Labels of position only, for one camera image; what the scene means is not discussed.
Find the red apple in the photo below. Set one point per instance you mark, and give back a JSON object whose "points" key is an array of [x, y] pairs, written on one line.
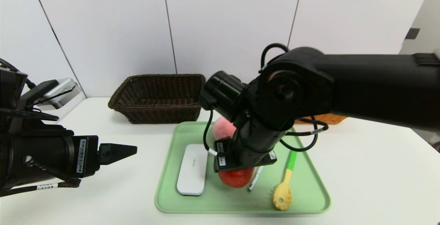
{"points": [[237, 178]]}

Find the dark brown wicker basket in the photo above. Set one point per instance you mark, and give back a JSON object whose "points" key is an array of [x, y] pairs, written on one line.
{"points": [[154, 97]]}

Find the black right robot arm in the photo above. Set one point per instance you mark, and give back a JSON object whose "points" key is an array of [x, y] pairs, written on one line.
{"points": [[361, 84]]}

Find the dark wall plate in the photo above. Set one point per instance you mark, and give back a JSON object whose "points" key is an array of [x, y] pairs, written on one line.
{"points": [[412, 33]]}

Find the white marker pen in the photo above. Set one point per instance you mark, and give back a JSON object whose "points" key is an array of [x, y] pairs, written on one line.
{"points": [[255, 180]]}

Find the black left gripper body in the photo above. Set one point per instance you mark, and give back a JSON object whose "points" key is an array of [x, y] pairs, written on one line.
{"points": [[86, 156]]}

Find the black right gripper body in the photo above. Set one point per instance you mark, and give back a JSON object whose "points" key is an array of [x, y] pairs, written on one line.
{"points": [[225, 159]]}

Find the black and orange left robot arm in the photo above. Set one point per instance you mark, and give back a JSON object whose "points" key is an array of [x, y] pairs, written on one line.
{"points": [[34, 152]]}

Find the white whiteboard eraser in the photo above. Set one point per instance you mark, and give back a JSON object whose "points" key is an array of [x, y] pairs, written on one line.
{"points": [[192, 170]]}

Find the light green plastic tray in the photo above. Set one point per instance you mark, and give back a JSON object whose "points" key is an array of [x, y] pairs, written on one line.
{"points": [[240, 199]]}

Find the orange wicker basket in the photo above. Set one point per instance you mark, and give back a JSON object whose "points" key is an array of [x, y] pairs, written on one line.
{"points": [[326, 119]]}

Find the pink plush peach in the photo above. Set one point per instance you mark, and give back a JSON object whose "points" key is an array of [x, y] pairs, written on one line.
{"points": [[222, 130]]}

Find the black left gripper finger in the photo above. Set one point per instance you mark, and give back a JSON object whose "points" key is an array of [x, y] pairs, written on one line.
{"points": [[113, 152]]}

